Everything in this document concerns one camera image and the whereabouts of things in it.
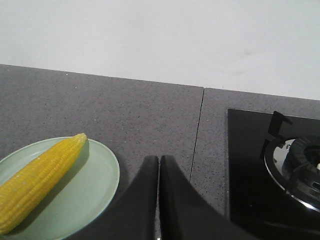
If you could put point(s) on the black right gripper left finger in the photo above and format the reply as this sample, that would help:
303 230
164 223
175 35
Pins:
132 215

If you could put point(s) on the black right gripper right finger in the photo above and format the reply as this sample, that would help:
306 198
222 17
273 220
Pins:
184 214

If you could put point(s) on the green plate on side counter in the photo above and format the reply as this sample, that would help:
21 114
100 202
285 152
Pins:
77 199

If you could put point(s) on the black glass gas stove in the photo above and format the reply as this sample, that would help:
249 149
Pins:
274 174

